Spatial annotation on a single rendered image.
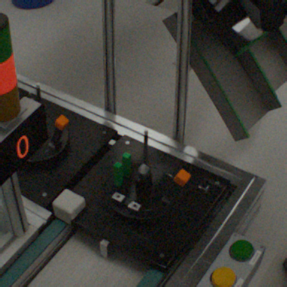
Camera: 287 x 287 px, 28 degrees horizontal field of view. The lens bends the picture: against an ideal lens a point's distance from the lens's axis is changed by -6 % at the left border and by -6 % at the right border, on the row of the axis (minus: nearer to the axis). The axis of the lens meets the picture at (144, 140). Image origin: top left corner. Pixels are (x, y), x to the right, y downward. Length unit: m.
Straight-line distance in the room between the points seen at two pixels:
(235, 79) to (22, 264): 0.57
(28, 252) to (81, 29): 0.86
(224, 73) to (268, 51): 0.18
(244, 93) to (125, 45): 0.52
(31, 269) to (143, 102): 0.58
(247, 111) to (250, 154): 0.16
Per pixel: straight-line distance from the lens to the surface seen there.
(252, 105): 1.25
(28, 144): 0.89
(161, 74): 1.56
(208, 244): 1.06
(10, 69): 0.80
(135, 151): 1.19
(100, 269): 1.08
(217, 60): 1.22
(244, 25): 1.14
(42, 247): 1.08
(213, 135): 1.39
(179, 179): 1.01
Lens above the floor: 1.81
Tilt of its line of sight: 44 degrees down
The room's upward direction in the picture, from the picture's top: 1 degrees clockwise
